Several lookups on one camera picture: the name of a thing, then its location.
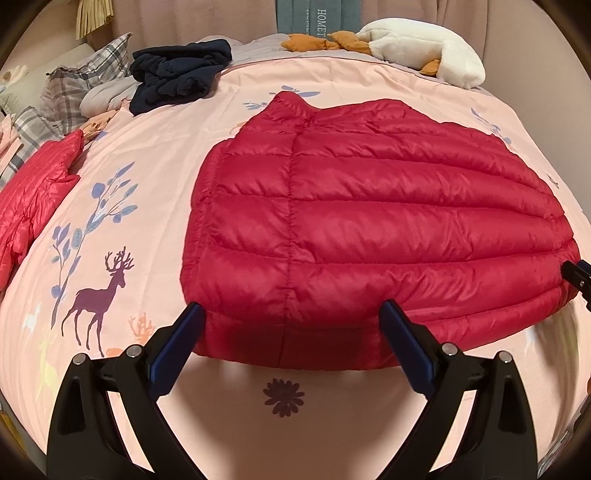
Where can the pink padded headboard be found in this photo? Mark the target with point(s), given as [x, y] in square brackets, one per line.
[184, 18]

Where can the cream pillow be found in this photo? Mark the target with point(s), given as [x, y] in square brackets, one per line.
[32, 78]

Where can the teal cushion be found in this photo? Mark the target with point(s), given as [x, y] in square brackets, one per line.
[300, 16]

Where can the grey cloth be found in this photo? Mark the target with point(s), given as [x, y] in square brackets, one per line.
[104, 97]

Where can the navy blue garment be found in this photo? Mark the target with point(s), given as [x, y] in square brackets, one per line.
[175, 74]

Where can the dark red down jacket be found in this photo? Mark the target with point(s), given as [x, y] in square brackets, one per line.
[369, 221]

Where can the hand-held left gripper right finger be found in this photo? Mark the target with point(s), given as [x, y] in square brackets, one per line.
[404, 341]

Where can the peach cloth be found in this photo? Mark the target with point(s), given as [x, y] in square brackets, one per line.
[99, 122]

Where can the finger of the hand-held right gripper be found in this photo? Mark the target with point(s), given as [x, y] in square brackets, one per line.
[579, 277]

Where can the white goose plush toy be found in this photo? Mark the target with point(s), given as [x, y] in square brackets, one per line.
[415, 46]

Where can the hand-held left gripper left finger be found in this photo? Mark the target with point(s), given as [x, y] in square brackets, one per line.
[180, 341]

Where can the yellow fringed cloth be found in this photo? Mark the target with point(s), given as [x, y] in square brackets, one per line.
[94, 16]

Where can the grey bed sheet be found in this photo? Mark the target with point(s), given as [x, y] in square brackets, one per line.
[258, 46]

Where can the pink printed blanket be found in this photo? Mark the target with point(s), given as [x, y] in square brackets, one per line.
[152, 230]

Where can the light red down jacket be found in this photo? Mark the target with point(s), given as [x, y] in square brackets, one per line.
[32, 194]

